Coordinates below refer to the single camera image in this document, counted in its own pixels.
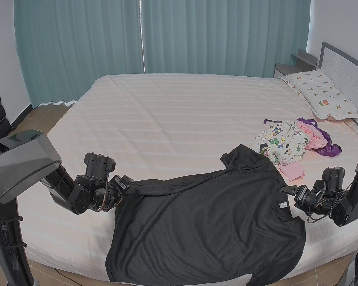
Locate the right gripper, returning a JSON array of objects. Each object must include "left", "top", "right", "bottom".
[{"left": 294, "top": 185, "right": 321, "bottom": 215}]

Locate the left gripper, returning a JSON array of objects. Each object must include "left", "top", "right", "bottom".
[{"left": 100, "top": 175, "right": 135, "bottom": 211}]

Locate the black T-shirt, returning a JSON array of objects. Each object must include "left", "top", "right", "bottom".
[{"left": 105, "top": 144, "right": 306, "bottom": 286}]

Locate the bed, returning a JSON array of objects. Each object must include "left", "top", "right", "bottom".
[{"left": 16, "top": 42, "right": 358, "bottom": 279}]

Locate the purple garment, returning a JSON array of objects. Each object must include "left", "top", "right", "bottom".
[{"left": 297, "top": 117, "right": 343, "bottom": 157}]

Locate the pink garment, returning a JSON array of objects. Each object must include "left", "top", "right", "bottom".
[{"left": 279, "top": 120, "right": 329, "bottom": 181}]

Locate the white printed pyjama top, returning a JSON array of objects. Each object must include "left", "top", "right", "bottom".
[{"left": 254, "top": 119, "right": 310, "bottom": 165}]

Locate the white printed pillow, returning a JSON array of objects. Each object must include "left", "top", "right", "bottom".
[{"left": 280, "top": 69, "right": 358, "bottom": 120}]

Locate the grey bedside table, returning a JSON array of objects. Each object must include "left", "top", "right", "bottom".
[{"left": 274, "top": 49, "right": 318, "bottom": 79}]

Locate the blue-green curtain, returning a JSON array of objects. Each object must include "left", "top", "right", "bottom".
[
  {"left": 15, "top": 0, "right": 146, "bottom": 108},
  {"left": 141, "top": 0, "right": 312, "bottom": 78}
]

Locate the black cable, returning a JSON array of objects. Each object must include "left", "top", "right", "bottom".
[{"left": 306, "top": 210, "right": 332, "bottom": 224}]

